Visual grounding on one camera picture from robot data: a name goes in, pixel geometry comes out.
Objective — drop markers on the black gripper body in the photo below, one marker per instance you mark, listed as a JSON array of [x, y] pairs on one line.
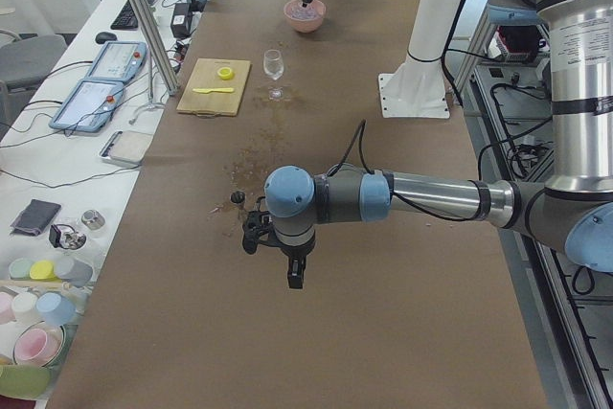
[[293, 254]]

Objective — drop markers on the steel jigger measuring cup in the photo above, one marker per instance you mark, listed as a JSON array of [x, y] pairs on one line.
[[238, 198]]

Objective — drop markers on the clear ice cubes pile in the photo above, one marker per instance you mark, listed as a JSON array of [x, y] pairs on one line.
[[298, 12]]

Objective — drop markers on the clear wine glass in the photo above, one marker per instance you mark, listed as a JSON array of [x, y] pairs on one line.
[[273, 66]]

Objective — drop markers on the pink bowl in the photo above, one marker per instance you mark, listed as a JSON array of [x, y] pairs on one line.
[[305, 26]]

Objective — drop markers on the yellow lemon slice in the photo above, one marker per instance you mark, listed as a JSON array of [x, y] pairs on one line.
[[225, 73]]

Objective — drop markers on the black power adapter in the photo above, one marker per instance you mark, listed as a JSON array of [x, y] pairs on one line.
[[181, 21]]

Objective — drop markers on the bamboo cutting board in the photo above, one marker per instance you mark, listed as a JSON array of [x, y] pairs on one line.
[[204, 76]]

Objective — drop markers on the yellow plastic knife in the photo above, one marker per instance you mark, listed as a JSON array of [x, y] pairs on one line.
[[220, 90]]

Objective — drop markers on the silver digital scale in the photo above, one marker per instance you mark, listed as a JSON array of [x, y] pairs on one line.
[[126, 148]]

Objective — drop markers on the upper teach pendant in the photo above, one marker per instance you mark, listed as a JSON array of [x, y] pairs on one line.
[[118, 61]]

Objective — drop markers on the teach pendant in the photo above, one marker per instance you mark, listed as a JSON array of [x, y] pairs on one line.
[[89, 107], [118, 61]]

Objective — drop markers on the black computer mouse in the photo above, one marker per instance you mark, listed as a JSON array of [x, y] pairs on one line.
[[104, 37]]

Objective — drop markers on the grey cup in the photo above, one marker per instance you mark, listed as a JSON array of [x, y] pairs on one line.
[[73, 271]]

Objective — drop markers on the glass oil dispenser bottle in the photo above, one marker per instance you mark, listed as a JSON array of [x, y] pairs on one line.
[[81, 231]]

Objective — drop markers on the black small device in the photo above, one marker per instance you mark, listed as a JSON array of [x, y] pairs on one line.
[[57, 234]]

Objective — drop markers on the light blue cup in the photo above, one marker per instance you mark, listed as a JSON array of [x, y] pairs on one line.
[[55, 309]]

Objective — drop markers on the lower teach pendant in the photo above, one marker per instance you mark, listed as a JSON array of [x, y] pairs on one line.
[[89, 107]]

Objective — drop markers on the yellow cup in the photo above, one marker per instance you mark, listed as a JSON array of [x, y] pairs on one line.
[[43, 270]]

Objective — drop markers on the grey folded cloth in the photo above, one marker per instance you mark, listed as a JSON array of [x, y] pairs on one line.
[[33, 220]]

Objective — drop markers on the wooden rack dowel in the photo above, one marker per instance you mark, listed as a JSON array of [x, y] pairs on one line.
[[12, 285]]

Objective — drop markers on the pink cup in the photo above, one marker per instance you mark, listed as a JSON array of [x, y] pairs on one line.
[[37, 346]]

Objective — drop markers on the grey office chair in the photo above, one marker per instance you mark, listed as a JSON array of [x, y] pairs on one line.
[[25, 64]]

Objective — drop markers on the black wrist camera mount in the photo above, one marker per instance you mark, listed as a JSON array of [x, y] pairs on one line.
[[258, 229]]

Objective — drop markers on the white central robot pedestal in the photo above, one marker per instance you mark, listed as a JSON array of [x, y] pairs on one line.
[[416, 89]]

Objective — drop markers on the aluminium frame post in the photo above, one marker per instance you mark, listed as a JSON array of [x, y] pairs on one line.
[[146, 20]]

